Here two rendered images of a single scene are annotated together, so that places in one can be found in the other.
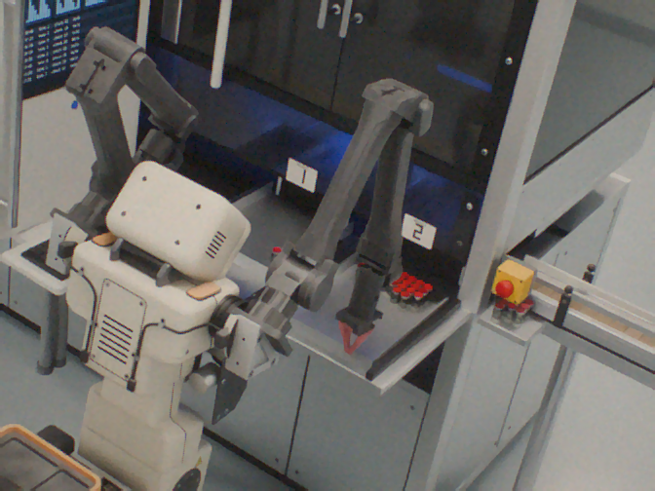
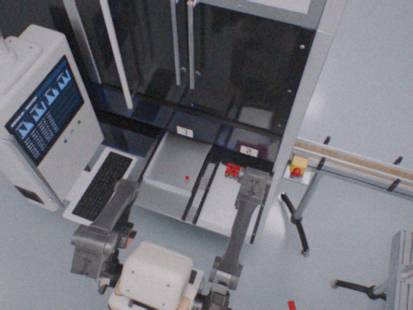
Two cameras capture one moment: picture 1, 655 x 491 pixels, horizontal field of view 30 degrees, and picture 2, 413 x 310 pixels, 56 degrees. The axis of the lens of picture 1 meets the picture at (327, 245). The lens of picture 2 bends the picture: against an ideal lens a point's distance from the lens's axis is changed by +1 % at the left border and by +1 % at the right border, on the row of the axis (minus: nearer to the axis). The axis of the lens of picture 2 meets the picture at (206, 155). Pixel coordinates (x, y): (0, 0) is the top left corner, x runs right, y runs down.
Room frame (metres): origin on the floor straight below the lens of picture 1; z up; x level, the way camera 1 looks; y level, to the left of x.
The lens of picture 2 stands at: (1.51, 0.17, 2.62)
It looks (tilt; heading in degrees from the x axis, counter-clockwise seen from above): 58 degrees down; 351
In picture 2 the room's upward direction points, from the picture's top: 1 degrees clockwise
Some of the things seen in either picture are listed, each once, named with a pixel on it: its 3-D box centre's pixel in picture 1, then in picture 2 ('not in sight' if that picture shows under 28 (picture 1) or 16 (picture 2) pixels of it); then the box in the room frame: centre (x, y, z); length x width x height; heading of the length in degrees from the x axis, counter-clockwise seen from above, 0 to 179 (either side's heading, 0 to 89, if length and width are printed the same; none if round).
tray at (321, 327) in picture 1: (363, 309); (234, 198); (2.31, -0.11, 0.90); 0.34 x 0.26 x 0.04; 152
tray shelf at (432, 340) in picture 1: (311, 279); (205, 181); (2.44, 0.02, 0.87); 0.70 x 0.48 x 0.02; 62
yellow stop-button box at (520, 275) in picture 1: (514, 281); (299, 164); (2.40, -0.44, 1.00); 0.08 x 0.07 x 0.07; 152
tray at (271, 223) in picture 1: (273, 229); (179, 158); (2.58, 0.14, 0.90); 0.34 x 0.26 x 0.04; 152
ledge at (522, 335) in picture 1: (514, 320); (298, 170); (2.43, -0.47, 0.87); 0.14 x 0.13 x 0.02; 152
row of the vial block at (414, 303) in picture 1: (388, 287); (241, 178); (2.41, -0.16, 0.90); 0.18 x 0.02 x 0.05; 62
